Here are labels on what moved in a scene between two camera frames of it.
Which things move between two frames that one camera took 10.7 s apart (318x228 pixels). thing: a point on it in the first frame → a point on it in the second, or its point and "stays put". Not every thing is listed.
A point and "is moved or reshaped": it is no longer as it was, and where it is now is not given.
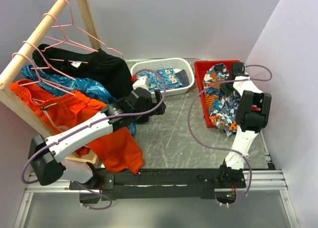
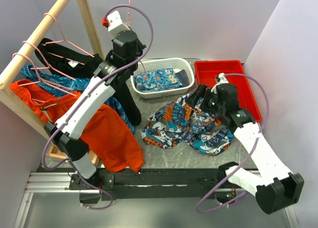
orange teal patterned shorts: x=222 y=107 is moved or reshaped
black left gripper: x=158 y=99 → x=140 y=46
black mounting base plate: x=154 y=184 stays put
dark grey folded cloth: x=182 y=76 stays put
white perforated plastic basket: x=170 y=75 stays put
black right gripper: x=225 y=90 → x=203 y=92
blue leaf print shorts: x=59 y=83 stays put
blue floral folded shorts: x=162 y=78 stays put
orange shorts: x=118 y=148 stays put
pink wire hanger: x=81 y=30 → x=128 y=24
